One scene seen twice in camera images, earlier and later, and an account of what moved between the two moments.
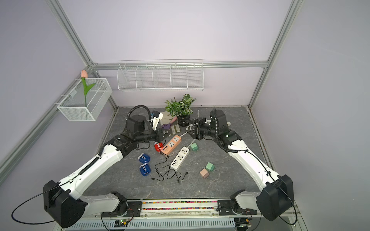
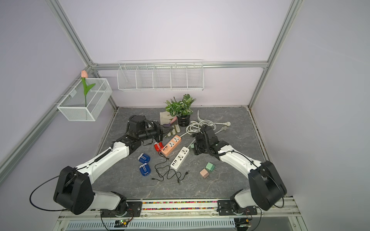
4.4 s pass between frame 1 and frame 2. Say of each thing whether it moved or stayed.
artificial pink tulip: stayed
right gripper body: moved
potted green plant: stayed
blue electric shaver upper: stayed
